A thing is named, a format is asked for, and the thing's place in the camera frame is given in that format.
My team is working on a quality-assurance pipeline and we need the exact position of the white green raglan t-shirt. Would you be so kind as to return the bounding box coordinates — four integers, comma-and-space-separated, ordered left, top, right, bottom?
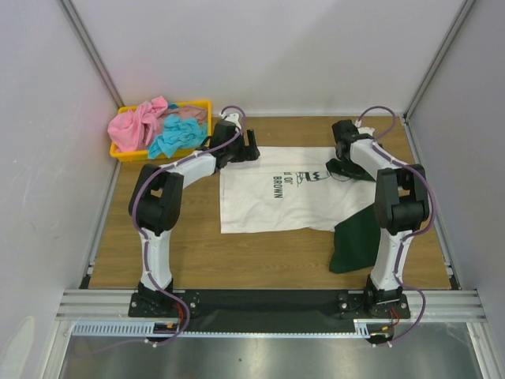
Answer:
219, 147, 380, 273

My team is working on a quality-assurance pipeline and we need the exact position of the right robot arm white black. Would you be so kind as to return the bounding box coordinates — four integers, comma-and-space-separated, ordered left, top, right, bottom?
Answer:
331, 119, 430, 318

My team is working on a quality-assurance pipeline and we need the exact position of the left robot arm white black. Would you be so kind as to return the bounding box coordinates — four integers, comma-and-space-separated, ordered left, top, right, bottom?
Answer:
129, 117, 260, 316

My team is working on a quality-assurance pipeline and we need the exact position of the mauve t-shirt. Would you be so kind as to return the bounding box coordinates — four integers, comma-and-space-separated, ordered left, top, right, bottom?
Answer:
160, 105, 208, 125

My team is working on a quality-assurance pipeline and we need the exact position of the cyan t-shirt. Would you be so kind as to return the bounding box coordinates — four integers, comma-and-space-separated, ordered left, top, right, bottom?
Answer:
148, 114, 208, 159

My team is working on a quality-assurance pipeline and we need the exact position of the pink t-shirt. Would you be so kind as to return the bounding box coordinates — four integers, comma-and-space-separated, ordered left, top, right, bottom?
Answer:
107, 96, 168, 152

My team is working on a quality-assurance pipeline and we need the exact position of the yellow plastic bin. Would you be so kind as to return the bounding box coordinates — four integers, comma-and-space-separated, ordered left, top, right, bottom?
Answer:
109, 99, 213, 163

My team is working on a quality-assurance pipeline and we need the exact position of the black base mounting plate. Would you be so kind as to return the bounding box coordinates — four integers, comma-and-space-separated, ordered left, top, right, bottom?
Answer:
129, 289, 411, 333

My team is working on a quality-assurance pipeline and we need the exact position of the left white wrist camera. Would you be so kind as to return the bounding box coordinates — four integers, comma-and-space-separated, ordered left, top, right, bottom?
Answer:
219, 111, 242, 129

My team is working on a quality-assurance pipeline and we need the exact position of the right aluminium frame post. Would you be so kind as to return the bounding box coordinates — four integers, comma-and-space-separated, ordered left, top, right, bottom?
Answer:
403, 0, 477, 119

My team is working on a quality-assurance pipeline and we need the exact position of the aluminium frame post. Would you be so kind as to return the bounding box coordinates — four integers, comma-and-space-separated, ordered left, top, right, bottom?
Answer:
56, 0, 125, 109
403, 0, 477, 119

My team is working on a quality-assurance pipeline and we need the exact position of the white slotted cable duct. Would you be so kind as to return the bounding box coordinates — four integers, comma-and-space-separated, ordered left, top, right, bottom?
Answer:
73, 320, 391, 340

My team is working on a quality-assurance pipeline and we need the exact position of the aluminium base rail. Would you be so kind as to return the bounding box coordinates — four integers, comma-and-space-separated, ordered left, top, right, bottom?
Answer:
57, 289, 487, 323

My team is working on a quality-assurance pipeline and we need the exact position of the left aluminium frame post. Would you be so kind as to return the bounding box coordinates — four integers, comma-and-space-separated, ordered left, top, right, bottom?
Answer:
56, 0, 125, 109

